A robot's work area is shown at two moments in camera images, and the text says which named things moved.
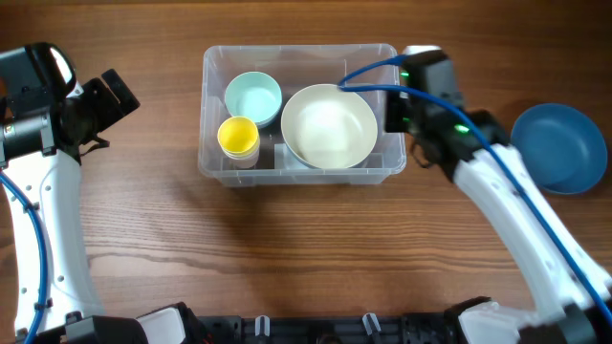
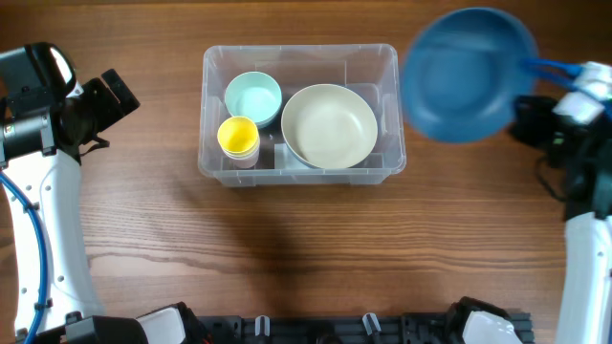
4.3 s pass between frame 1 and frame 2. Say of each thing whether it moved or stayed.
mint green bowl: stayed
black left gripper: stayed
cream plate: stayed
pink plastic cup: stayed
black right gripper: moved
